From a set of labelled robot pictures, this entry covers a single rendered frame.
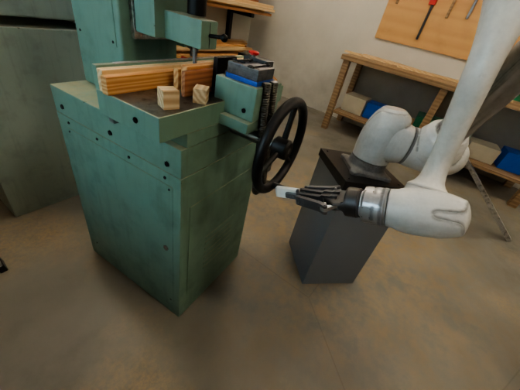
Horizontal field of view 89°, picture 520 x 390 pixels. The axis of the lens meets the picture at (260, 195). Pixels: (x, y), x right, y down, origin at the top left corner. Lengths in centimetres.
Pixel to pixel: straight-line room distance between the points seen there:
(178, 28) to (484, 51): 73
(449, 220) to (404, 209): 8
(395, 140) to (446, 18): 279
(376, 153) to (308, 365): 90
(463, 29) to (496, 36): 309
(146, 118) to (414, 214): 61
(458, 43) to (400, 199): 327
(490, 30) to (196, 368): 129
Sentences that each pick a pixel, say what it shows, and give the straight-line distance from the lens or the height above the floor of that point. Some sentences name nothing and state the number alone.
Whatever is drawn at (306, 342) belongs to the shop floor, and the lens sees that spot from 133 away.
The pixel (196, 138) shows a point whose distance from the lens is 73.
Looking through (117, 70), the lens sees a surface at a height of 95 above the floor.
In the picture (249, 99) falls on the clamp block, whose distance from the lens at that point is 73.
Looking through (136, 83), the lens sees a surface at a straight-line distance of 77.
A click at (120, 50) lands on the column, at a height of 94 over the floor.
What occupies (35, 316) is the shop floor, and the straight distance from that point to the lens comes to 143.
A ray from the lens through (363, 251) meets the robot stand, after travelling 142.
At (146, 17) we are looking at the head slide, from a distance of 93.
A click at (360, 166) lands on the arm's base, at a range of 118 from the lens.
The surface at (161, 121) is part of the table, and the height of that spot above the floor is 89.
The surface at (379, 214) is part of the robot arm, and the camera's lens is 65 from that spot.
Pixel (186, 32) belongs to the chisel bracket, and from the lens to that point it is 87.
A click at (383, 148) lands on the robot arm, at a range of 115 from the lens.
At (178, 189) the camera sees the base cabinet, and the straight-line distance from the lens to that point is 78.
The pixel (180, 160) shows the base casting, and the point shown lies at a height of 77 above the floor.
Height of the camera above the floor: 114
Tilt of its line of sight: 35 degrees down
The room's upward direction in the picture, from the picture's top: 13 degrees clockwise
